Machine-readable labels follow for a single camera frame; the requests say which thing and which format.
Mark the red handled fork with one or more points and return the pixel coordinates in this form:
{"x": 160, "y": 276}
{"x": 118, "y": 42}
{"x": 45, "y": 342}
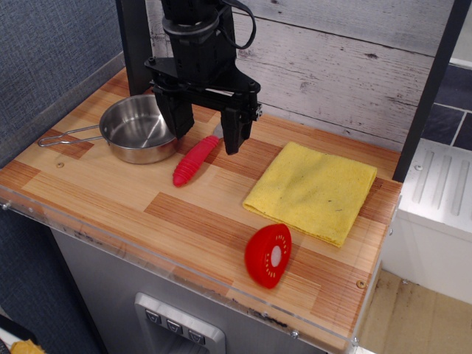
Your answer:
{"x": 193, "y": 160}

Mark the small steel pot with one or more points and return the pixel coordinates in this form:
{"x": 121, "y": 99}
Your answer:
{"x": 134, "y": 129}

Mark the left dark frame post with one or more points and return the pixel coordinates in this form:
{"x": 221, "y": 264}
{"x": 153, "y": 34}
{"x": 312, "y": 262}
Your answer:
{"x": 136, "y": 43}

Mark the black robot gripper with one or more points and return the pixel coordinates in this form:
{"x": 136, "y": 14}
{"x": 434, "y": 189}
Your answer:
{"x": 203, "y": 71}

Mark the silver button panel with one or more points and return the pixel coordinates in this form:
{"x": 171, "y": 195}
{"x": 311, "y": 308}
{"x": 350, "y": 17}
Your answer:
{"x": 167, "y": 329}

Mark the white ribbed cabinet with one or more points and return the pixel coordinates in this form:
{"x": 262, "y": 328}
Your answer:
{"x": 430, "y": 237}

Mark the yellow object bottom left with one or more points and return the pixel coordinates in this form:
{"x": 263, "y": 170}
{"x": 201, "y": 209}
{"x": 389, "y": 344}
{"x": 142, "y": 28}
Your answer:
{"x": 26, "y": 347}

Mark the clear acrylic edge guard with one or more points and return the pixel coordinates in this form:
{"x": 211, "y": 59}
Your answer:
{"x": 328, "y": 341}

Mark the yellow cloth napkin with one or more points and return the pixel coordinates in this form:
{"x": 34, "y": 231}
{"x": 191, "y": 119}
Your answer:
{"x": 315, "y": 193}

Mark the dark frame post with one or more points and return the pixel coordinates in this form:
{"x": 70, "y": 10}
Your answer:
{"x": 440, "y": 64}
{"x": 136, "y": 43}

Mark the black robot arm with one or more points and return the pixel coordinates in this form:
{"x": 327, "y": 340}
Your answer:
{"x": 194, "y": 12}

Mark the grey toy cabinet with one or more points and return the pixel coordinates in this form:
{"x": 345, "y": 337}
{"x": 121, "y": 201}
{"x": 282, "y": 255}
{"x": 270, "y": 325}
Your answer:
{"x": 108, "y": 284}

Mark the red plastic tomato half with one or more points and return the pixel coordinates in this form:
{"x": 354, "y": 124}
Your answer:
{"x": 267, "y": 254}

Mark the right dark frame post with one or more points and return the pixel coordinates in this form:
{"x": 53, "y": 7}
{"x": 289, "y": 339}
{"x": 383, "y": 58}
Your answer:
{"x": 440, "y": 64}

